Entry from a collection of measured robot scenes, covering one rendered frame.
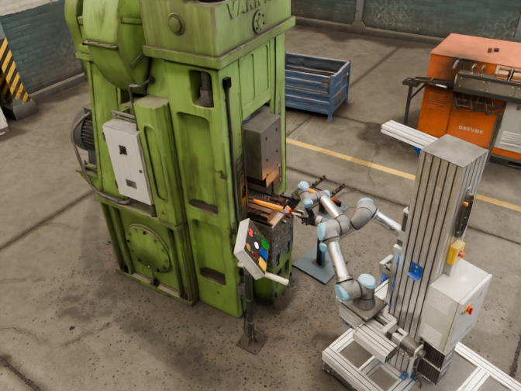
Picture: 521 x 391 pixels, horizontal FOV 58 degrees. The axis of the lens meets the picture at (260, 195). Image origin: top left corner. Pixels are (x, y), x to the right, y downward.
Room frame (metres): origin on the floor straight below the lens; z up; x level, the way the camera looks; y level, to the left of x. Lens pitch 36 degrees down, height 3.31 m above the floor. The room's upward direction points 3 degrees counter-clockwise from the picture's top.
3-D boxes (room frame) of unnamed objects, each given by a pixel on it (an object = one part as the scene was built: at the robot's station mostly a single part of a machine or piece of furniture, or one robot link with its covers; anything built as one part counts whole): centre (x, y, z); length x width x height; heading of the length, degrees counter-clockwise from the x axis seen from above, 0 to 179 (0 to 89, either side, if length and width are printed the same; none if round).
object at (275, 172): (3.11, 0.08, 1.32); 0.42 x 0.20 x 0.10; 58
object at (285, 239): (3.16, 0.06, 0.69); 0.56 x 0.38 x 0.45; 58
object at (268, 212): (3.11, 0.08, 0.96); 0.42 x 0.20 x 0.09; 58
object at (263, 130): (3.14, 0.06, 1.56); 0.42 x 0.39 x 0.40; 58
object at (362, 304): (2.14, -0.68, 0.87); 0.15 x 0.15 x 0.10
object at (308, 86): (7.03, -0.81, 0.36); 1.20 x 0.80 x 0.72; 60
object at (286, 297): (2.97, -0.14, 0.01); 0.58 x 0.39 x 0.01; 148
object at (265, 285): (3.16, 0.06, 0.23); 0.55 x 0.37 x 0.47; 58
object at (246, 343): (2.48, 0.13, 0.05); 0.22 x 0.22 x 0.09; 58
